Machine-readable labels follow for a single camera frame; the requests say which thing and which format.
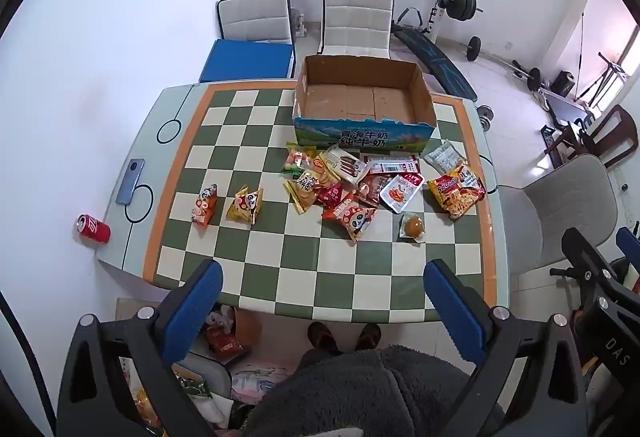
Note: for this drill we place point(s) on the clear container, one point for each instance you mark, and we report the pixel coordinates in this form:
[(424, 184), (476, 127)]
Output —
[(299, 23)]

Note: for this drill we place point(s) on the white chair with black frame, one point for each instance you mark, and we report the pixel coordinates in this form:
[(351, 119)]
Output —
[(250, 17)]

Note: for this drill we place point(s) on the long red white snack packet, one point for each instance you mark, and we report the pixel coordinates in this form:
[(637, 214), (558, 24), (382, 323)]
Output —
[(392, 164)]

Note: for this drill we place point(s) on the person's grey fleece clothing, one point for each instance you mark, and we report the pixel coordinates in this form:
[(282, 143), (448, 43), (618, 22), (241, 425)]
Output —
[(360, 392)]

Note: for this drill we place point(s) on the red white panda snack packet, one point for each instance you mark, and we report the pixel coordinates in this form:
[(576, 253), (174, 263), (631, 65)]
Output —
[(350, 217)]

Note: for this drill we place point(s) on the grey fabric chair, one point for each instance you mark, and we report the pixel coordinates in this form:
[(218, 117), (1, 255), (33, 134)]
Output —
[(555, 212)]

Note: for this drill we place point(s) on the bag of colourful candy balls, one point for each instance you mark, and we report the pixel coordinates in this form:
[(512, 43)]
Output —
[(295, 162)]

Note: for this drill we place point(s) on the small orange panda snack packet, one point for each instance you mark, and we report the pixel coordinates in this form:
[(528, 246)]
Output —
[(205, 207)]

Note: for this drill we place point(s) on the dark wooden chair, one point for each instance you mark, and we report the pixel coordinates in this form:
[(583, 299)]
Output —
[(612, 137)]

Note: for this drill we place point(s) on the yellow red noodle snack packet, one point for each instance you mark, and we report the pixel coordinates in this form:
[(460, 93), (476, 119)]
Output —
[(457, 192)]

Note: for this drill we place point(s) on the white chocolate stick packet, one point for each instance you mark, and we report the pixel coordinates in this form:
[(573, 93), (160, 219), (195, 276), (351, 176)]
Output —
[(345, 164)]

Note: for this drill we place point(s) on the green foil packet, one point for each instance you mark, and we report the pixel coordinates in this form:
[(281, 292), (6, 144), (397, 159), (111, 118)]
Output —
[(192, 387)]

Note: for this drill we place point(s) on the grey white snack packet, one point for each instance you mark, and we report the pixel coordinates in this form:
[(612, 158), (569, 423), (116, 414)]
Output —
[(444, 158)]

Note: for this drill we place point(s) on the short barbell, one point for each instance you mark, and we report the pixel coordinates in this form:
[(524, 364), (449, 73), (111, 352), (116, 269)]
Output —
[(472, 48)]

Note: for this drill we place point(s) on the white padded chair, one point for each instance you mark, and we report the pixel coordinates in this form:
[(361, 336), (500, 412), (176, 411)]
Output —
[(355, 17)]

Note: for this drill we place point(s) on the black metal stand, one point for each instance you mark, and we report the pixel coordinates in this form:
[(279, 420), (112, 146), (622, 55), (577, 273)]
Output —
[(607, 77)]

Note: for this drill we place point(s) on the yellow chips packet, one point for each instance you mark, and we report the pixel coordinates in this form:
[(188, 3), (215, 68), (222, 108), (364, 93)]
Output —
[(305, 189)]

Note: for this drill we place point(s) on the white flat panel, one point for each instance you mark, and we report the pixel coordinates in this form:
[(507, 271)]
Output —
[(565, 109)]

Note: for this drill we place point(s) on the carton with red packs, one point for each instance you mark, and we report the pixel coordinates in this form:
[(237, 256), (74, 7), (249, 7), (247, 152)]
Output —
[(225, 342)]

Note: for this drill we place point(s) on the red soda can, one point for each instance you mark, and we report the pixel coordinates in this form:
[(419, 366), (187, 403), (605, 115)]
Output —
[(95, 231)]

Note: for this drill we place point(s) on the small dumbbell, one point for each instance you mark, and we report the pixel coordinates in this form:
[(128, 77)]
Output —
[(485, 113)]

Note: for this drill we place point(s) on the person's left shoe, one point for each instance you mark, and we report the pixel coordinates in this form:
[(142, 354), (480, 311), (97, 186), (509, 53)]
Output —
[(322, 337)]

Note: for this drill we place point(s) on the yellow panda snack packet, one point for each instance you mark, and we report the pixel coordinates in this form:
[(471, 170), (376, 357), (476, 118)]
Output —
[(245, 209)]

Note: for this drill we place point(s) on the cardboard box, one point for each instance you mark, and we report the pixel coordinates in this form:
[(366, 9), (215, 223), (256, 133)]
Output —
[(350, 137)]

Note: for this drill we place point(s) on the small red snack packet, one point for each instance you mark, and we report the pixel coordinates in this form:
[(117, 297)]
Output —
[(332, 194)]

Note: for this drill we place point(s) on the person's right shoe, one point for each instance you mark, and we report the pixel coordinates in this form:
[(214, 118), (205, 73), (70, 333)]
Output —
[(367, 337)]

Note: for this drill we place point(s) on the pink printed cloth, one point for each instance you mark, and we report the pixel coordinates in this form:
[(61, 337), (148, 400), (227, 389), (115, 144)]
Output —
[(260, 377)]

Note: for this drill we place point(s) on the brown sausage packet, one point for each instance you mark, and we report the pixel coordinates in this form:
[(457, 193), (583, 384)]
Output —
[(370, 189)]

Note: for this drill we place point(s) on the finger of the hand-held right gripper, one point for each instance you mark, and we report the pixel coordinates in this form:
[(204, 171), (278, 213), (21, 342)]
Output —
[(587, 262), (629, 243)]

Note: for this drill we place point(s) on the black box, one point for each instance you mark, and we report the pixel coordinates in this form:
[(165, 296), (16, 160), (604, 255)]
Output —
[(565, 83)]

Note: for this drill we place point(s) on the red label tray snack packet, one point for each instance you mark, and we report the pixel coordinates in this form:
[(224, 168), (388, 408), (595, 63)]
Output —
[(400, 192)]

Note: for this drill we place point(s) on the person's shoe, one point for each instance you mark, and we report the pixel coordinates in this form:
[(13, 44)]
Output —
[(367, 337), (322, 337)]

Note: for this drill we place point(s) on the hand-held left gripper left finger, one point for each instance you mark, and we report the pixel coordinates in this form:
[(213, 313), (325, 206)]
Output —
[(200, 297)]

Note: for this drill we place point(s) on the blue seat cushion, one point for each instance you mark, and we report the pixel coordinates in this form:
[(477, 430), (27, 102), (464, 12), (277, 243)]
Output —
[(245, 62)]

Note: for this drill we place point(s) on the blue smartphone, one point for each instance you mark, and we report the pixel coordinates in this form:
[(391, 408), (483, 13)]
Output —
[(130, 182)]

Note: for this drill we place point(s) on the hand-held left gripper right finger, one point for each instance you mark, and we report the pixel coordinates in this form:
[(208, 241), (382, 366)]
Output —
[(455, 312)]

